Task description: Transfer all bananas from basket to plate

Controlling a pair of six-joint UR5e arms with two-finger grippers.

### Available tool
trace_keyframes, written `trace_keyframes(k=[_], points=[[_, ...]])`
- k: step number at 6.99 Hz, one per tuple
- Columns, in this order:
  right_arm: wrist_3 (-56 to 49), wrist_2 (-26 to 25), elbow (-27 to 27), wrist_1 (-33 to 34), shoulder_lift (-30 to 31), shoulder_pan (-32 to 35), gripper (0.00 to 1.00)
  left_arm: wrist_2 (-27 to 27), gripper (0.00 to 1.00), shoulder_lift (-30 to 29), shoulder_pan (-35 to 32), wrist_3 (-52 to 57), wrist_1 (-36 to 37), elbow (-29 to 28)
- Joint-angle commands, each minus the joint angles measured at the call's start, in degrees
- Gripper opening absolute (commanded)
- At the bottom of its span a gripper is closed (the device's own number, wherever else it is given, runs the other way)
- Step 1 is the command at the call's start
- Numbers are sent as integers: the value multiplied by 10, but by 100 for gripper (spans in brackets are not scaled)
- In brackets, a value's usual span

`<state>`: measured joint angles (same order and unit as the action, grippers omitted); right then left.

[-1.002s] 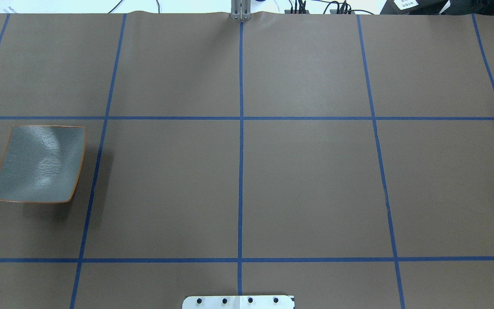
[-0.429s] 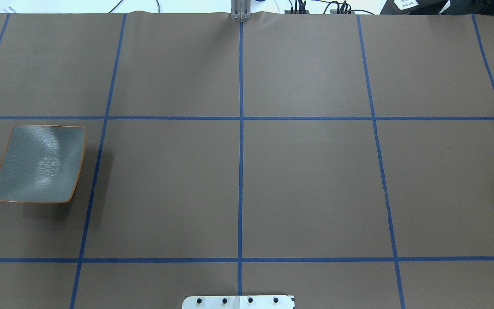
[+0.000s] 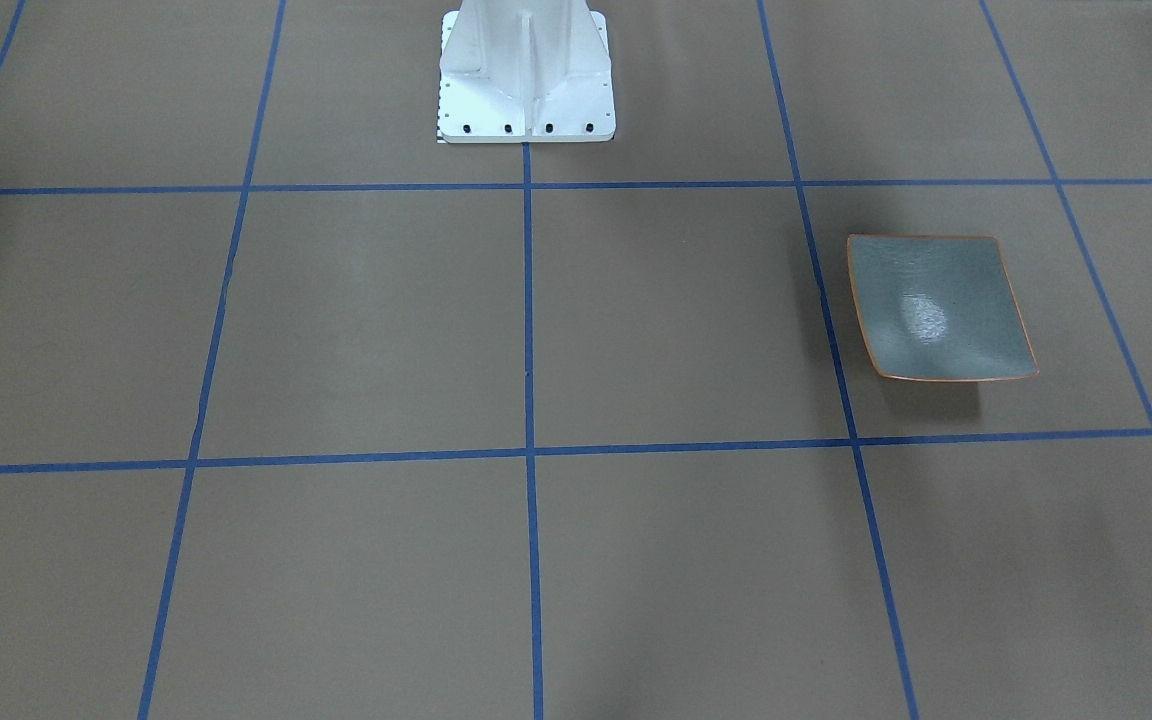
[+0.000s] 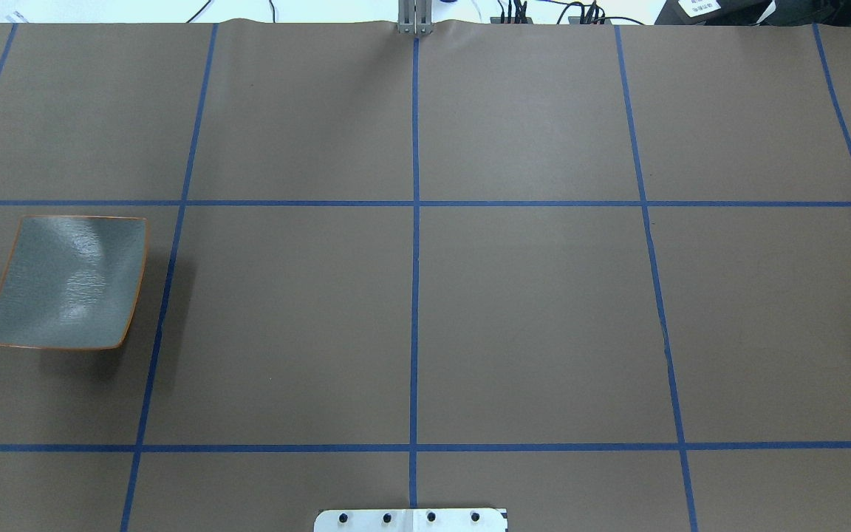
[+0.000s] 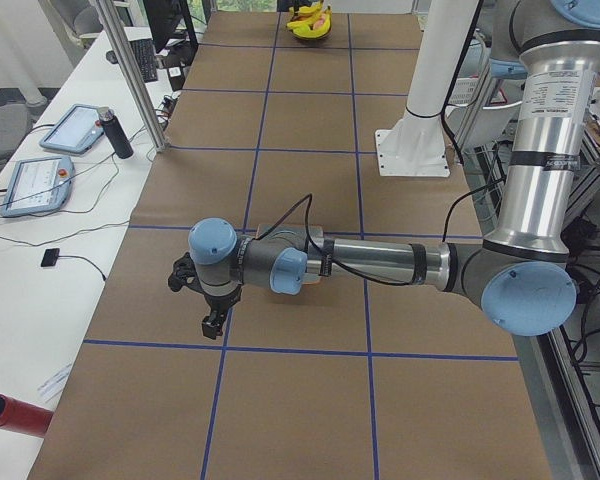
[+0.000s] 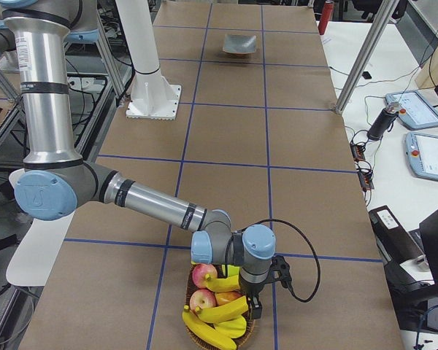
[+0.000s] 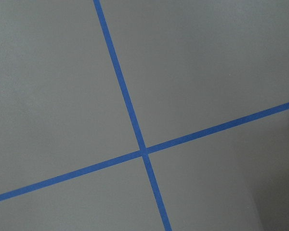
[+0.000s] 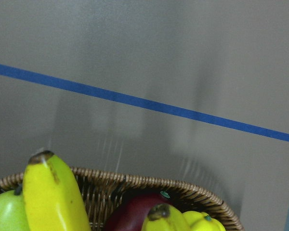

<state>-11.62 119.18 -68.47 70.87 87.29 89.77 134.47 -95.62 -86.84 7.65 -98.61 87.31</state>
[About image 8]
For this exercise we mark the red orange mango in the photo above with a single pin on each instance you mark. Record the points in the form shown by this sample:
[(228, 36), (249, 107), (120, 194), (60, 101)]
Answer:
[(130, 215)]

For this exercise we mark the brown wicker basket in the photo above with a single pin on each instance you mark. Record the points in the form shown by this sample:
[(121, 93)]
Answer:
[(102, 192)]

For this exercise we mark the yellow banana at edge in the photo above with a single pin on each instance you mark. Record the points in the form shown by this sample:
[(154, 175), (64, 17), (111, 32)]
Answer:
[(165, 217)]

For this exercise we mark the yellow banana brown tip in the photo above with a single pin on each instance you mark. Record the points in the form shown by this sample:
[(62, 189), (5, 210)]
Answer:
[(53, 201)]

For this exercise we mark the yellow bell pepper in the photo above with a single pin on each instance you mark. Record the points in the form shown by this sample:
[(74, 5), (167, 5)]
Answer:
[(201, 221)]

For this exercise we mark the green pear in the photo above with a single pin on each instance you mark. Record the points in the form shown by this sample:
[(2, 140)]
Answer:
[(12, 211)]

